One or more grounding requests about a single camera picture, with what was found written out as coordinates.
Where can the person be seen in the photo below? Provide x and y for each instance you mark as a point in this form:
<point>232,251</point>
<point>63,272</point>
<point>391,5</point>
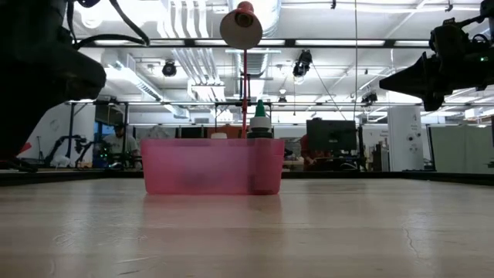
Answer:
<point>117,144</point>
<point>308,152</point>

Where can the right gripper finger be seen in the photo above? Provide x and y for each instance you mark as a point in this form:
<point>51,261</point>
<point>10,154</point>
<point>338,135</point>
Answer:
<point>417,83</point>

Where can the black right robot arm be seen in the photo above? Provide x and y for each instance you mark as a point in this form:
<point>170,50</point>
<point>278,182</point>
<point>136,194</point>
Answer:
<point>487,7</point>

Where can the black metal table frame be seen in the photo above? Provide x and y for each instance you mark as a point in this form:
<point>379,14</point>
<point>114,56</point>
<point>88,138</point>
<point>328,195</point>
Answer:
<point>347,175</point>

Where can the large bottle green cap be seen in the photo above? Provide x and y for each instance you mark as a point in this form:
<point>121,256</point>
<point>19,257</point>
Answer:
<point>260,123</point>

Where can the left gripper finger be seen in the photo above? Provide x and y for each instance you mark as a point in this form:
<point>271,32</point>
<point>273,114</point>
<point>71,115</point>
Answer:
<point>85,79</point>

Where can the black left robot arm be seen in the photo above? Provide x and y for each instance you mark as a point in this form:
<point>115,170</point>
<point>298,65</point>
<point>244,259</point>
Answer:
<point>11,146</point>

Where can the red desk lamp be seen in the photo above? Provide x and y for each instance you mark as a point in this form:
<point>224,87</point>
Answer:
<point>241,27</point>

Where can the black monitor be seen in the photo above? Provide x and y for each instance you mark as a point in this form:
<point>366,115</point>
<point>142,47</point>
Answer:
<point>332,135</point>

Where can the pink translucent plastic bin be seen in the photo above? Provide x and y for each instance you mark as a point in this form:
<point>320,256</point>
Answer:
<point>212,166</point>

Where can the black ceiling camera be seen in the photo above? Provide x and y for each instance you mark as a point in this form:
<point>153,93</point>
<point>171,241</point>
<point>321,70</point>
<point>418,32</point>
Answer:
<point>302,63</point>
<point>169,68</point>

